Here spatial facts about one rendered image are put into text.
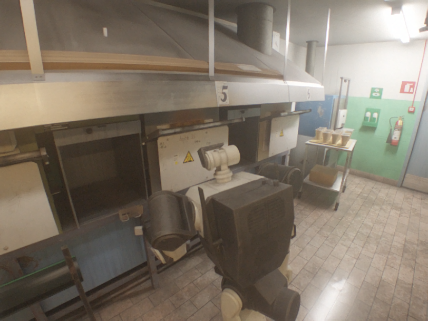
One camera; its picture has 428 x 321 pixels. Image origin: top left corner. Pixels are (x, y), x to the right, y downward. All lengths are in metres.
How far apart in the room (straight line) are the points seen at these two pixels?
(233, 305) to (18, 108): 1.02
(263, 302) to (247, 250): 0.25
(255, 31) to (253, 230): 2.24
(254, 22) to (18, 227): 2.53
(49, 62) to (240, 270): 0.96
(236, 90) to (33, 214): 1.30
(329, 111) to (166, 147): 3.02
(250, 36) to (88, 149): 1.95
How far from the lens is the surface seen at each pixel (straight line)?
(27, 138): 1.25
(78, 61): 1.01
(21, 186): 1.18
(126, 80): 1.02
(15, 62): 0.99
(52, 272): 1.50
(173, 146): 1.35
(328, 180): 3.36
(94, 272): 1.76
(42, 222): 1.26
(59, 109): 0.94
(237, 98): 1.41
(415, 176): 4.84
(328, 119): 3.85
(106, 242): 1.64
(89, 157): 1.94
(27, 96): 0.94
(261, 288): 0.77
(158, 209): 0.60
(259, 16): 2.59
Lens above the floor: 1.61
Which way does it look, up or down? 19 degrees down
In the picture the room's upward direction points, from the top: straight up
